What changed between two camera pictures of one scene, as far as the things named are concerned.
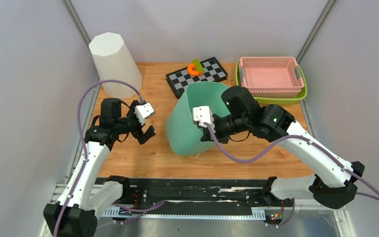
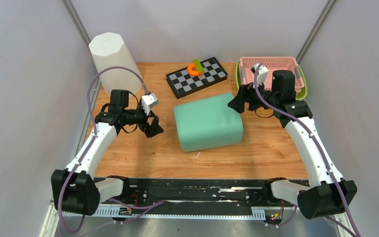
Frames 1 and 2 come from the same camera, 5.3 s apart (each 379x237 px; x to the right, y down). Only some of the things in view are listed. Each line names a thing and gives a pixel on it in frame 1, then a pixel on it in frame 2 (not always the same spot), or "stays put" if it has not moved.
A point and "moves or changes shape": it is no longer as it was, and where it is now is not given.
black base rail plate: x=205 y=197 stays put
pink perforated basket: x=272 y=77 stays put
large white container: x=113 y=60 stays put
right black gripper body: x=224 y=127 -> x=255 y=100
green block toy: x=199 y=65 stays put
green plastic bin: x=185 y=134 moves or changes shape
